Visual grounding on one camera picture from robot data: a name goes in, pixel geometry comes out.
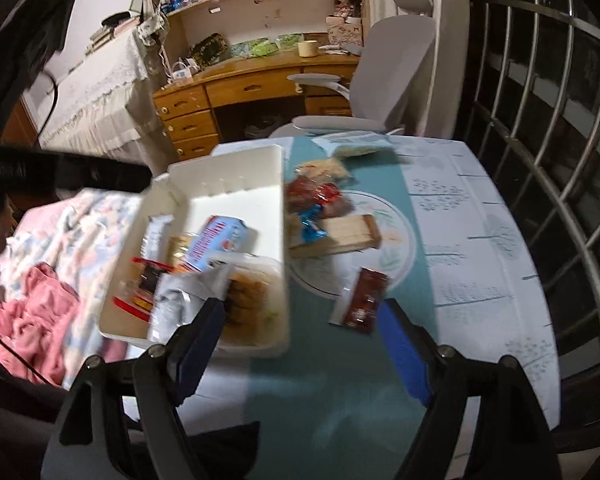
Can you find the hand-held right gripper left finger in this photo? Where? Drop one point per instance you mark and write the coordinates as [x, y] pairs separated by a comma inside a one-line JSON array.
[[205, 335]]

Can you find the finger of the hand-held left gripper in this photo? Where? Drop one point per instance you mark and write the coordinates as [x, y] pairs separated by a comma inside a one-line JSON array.
[[80, 172]]

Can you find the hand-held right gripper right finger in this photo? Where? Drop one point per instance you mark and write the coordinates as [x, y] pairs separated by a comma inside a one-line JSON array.
[[405, 352]]

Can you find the grey foil snack packet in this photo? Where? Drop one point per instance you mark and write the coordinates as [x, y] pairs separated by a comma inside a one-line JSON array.
[[180, 300]]

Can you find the clear glass plate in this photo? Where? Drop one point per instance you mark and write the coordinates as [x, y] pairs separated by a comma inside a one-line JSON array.
[[390, 240]]

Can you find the white plastic storage bin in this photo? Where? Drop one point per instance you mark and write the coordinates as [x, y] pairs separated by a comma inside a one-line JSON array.
[[240, 195]]

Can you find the clear bluish bread packet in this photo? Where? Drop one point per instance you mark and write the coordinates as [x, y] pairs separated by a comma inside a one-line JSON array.
[[355, 142]]

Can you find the clear packet of brown cookies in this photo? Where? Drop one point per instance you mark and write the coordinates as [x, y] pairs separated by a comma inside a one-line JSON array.
[[252, 295]]

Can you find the dark red snack packet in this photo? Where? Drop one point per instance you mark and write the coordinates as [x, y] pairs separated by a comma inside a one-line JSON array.
[[362, 300]]

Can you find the pastel floral fleece blanket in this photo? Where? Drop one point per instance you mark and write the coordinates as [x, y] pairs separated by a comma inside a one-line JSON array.
[[70, 240]]

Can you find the white lace cover cloth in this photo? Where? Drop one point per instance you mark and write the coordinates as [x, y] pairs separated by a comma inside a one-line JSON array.
[[100, 100]]

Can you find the brown wooden door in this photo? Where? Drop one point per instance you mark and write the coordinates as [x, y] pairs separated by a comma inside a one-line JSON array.
[[19, 125]]

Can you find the stack of books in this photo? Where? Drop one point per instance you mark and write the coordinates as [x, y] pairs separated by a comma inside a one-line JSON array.
[[107, 33]]

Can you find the red yellow snack packet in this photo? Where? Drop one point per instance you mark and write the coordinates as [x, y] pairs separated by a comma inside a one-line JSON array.
[[132, 306]]

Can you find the dark red-edged snack packet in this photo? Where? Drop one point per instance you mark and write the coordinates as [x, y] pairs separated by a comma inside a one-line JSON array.
[[150, 276]]

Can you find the black oval case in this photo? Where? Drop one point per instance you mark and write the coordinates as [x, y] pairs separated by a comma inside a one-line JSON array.
[[117, 18]]

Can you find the light blue red-print snack bag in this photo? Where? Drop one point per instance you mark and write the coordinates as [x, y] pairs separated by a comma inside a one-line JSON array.
[[220, 239]]

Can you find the white printed snack packet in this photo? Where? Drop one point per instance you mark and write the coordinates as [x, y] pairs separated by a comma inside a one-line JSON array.
[[155, 236]]

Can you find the patterned cloth bag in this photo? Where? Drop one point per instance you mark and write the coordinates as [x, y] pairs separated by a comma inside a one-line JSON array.
[[152, 26]]

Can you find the blue white printed tablecloth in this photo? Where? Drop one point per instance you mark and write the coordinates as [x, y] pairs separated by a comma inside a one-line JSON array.
[[470, 240]]

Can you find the brown cake bar clear packet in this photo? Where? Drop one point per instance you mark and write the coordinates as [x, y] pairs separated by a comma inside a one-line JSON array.
[[337, 236]]

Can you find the pink fleece blanket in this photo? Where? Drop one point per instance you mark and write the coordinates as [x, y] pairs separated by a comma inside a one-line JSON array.
[[45, 320]]

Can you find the blue foil wrapped candy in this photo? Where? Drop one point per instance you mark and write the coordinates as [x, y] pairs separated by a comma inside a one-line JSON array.
[[312, 227]]

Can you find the red candy packet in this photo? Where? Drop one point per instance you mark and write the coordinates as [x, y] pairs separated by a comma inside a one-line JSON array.
[[312, 196]]

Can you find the dark patterned pouch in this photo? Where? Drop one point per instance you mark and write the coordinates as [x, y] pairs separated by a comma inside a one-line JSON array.
[[207, 51]]

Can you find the wooden desk with drawers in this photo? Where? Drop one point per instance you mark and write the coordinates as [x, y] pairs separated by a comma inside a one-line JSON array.
[[250, 87]]

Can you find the lined waste bin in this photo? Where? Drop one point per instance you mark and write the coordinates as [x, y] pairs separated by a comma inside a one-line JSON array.
[[265, 128]]

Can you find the clear packet of yellow crackers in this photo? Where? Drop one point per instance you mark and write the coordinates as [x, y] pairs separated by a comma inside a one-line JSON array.
[[325, 169]]

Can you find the green packets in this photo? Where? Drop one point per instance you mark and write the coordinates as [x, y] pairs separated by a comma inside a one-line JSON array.
[[267, 46]]

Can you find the wooden bookshelf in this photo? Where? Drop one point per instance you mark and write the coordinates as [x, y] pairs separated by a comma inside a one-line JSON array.
[[270, 15]]

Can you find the yellow cup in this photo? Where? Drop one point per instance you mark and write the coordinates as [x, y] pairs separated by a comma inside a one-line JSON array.
[[307, 49]]

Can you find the metal window grille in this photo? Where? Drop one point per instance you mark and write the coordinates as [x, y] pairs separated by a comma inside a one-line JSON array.
[[555, 135]]

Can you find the grey office chair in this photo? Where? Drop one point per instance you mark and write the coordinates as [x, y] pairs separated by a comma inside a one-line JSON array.
[[390, 75]]

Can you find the printed cardboard box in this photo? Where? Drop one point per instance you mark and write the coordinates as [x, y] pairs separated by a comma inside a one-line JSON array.
[[344, 32]]

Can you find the brown haired doll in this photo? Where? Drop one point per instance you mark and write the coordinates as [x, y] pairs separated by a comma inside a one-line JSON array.
[[346, 2]]

